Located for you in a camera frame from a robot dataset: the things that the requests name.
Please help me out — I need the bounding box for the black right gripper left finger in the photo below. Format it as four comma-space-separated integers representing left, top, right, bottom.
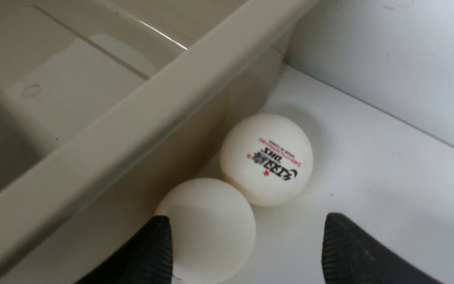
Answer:
77, 215, 173, 284

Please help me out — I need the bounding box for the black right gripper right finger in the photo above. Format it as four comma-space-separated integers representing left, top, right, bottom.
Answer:
321, 212, 440, 284

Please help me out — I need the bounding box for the tan plastic rectangular bin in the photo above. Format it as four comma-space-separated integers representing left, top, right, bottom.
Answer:
0, 0, 318, 284

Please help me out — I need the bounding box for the white ball near bin front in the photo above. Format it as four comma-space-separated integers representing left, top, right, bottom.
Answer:
155, 178, 256, 284

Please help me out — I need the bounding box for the white ball with logo front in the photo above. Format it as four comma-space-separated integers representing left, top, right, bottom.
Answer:
220, 113, 314, 207

